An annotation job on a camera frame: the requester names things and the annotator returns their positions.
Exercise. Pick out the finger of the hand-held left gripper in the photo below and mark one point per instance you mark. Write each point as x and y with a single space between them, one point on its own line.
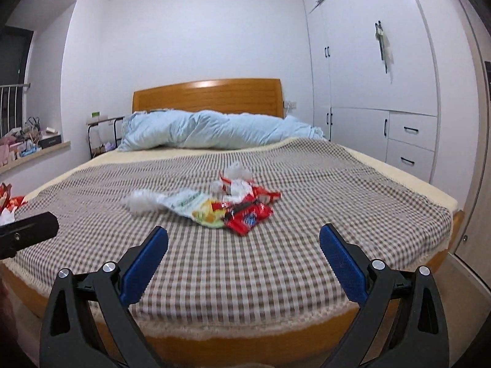
30 230

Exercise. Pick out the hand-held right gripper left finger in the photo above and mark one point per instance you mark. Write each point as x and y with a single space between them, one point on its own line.
144 264

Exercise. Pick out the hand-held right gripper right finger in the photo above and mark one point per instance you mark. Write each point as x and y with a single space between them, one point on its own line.
343 264

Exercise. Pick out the white pouch green print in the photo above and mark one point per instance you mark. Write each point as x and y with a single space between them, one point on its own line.
184 203

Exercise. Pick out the yellow snack packet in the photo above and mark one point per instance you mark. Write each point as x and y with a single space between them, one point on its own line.
209 214

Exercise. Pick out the red cartoon snack packet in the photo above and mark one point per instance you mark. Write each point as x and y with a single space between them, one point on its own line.
268 195

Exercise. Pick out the red packet blue logo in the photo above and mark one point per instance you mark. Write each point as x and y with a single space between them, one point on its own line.
249 218

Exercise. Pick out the translucent disposable glove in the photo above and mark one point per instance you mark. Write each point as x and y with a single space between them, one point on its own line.
236 189

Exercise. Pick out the white tissue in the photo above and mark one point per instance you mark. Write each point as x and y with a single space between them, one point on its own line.
236 170

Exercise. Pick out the wooden window sill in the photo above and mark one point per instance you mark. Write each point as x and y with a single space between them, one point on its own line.
38 154

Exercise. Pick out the clutter of bags and boxes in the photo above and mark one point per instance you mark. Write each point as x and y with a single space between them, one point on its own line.
23 142

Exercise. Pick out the black box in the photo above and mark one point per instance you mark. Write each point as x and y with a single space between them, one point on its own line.
50 141

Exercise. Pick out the white window railing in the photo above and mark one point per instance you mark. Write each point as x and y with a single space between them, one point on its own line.
13 107

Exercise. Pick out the black bedside rack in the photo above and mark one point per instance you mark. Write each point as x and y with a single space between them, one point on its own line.
117 134

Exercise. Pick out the light blue duvet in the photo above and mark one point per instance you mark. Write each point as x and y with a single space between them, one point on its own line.
214 128

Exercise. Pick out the pale wooden door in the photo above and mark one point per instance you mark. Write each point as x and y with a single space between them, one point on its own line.
475 184

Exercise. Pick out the dark window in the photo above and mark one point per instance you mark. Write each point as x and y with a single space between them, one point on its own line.
15 57

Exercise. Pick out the wooden bed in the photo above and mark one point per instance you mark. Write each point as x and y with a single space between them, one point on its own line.
211 99

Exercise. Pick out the white wardrobe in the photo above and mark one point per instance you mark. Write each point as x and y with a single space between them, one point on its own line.
356 65

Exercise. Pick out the hanging white bag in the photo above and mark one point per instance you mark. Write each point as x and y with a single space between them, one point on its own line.
384 50

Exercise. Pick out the white wall socket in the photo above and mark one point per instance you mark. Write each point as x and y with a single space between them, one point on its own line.
290 104

